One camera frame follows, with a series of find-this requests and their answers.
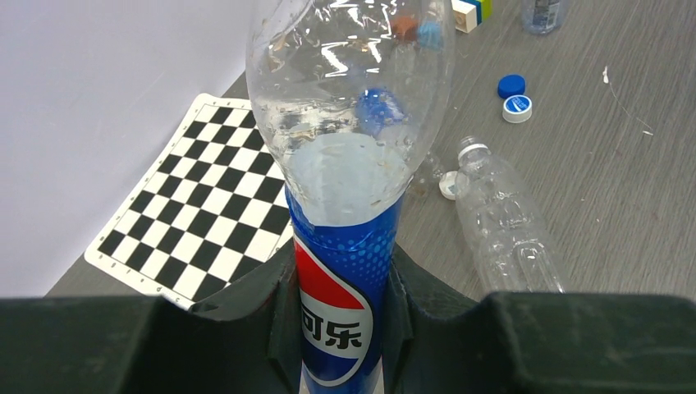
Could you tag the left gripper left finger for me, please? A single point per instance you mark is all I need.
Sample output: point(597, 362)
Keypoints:
point(243, 339)

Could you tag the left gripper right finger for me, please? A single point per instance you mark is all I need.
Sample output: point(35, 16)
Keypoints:
point(436, 340)

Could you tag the clear Pepsi bottle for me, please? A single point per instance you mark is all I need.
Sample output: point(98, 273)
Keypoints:
point(307, 63)

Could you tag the clear empty plastic bottle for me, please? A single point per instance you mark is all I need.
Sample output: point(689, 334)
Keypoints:
point(503, 227)

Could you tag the white cap near bottle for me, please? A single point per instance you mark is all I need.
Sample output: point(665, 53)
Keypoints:
point(447, 185)

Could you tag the white blue bottle cap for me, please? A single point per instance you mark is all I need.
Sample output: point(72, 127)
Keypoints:
point(517, 109)

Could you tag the blue label Pepsi bottle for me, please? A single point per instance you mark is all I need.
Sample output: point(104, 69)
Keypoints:
point(378, 108)

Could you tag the small water bottle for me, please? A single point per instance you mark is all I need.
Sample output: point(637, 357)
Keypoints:
point(543, 16)

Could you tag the checkerboard mat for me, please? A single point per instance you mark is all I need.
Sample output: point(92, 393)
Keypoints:
point(209, 209)

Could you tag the blue toy block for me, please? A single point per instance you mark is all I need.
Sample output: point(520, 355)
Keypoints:
point(429, 35)

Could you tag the orange toy block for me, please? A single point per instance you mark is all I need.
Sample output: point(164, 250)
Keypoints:
point(405, 28)

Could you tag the white green toy block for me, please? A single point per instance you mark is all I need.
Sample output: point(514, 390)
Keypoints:
point(470, 13)

